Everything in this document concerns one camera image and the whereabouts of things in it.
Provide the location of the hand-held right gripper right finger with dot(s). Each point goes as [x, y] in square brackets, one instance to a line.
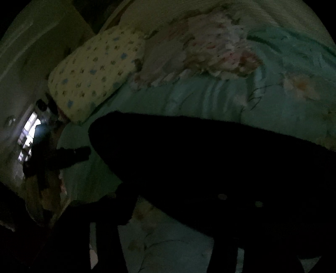
[223, 210]

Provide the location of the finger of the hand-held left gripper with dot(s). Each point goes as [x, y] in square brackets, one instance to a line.
[82, 153]

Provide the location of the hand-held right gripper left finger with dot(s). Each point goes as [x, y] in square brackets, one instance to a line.
[123, 199]

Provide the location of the teal floral bed sheet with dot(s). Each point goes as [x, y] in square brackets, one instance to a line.
[275, 99]

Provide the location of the floral ruffled pillow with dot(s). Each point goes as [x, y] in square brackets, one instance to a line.
[204, 50]

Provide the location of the black pants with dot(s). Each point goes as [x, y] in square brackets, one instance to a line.
[197, 162]

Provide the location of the yellow animal print pillow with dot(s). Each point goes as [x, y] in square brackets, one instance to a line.
[94, 73]

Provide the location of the bright window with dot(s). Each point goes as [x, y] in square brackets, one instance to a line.
[27, 136]

